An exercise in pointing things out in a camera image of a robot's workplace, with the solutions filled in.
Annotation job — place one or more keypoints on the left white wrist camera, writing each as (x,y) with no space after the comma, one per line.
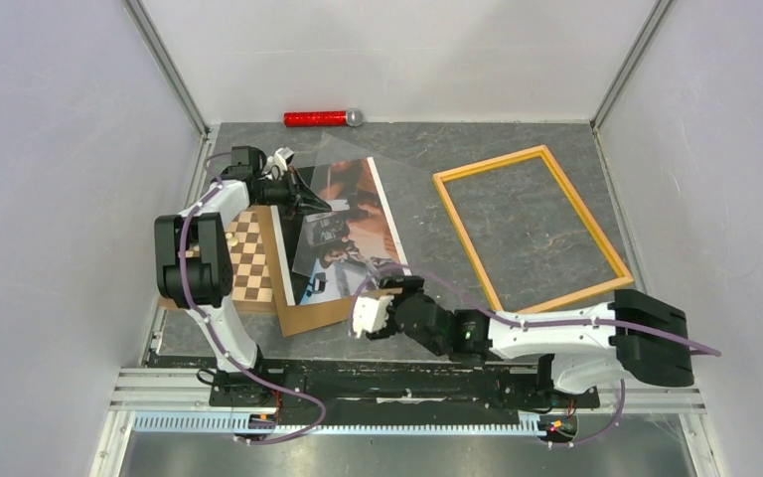
(277,164)

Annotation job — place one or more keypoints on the transparent plastic sheet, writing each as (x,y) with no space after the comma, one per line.
(403,184)

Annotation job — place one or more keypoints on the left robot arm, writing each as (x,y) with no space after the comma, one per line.
(193,266)

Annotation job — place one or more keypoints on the brown backing board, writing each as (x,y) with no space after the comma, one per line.
(302,319)

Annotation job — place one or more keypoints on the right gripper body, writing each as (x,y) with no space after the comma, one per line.
(411,285)

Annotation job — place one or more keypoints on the wooden chessboard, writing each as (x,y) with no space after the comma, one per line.
(251,287)

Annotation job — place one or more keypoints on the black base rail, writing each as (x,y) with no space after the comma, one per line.
(509,386)

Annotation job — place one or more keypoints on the red glitter microphone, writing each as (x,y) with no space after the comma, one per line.
(329,118)

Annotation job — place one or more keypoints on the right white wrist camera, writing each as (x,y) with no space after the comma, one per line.
(369,317)

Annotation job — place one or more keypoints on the printed photo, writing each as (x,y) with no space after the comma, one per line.
(349,180)

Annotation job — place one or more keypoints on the yellow wooden picture frame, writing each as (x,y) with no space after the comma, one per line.
(532,241)

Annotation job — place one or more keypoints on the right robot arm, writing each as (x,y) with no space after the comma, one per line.
(634,335)

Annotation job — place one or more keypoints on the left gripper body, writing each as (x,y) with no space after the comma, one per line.
(279,193)

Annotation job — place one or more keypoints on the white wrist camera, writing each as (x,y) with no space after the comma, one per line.
(277,164)
(369,317)

